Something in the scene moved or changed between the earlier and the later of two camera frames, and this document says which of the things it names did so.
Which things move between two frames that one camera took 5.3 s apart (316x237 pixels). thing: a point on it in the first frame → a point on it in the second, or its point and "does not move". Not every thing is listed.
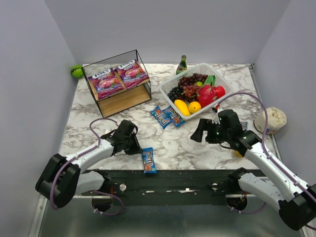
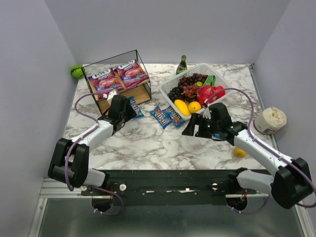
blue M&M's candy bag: (163, 118) does not move
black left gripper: (134, 147) → (127, 108)
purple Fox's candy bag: (106, 83) does not move
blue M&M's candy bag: (149, 167) → (133, 103)
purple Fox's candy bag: (132, 73) does not move
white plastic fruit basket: (200, 68) does not move
